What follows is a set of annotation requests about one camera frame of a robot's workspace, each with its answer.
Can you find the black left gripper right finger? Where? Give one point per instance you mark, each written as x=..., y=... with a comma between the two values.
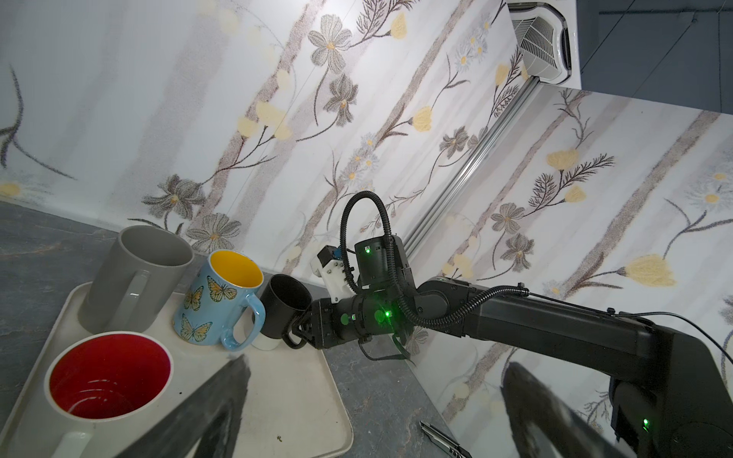
x=542, y=425

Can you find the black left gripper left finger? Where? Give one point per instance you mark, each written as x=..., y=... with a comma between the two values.
x=207, y=423

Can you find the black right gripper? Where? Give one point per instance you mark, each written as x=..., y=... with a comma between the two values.
x=330, y=324

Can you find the white black two-tone mug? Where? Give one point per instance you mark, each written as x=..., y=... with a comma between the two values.
x=285, y=300

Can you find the blue butterfly mug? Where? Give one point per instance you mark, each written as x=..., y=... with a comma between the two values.
x=224, y=288

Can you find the cream white mug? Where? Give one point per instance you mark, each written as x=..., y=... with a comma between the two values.
x=93, y=397

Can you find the grey ceramic mug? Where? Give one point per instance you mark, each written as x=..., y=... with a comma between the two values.
x=137, y=278

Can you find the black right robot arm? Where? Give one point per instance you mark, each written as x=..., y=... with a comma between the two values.
x=667, y=395

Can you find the beige plastic tray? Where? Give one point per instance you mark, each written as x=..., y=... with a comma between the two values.
x=292, y=406

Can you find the ceiling air vent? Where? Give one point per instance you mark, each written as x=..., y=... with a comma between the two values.
x=544, y=41

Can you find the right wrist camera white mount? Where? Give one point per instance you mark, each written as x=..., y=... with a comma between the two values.
x=328, y=265

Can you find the aluminium corner frame post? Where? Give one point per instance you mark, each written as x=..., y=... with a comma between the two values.
x=462, y=177

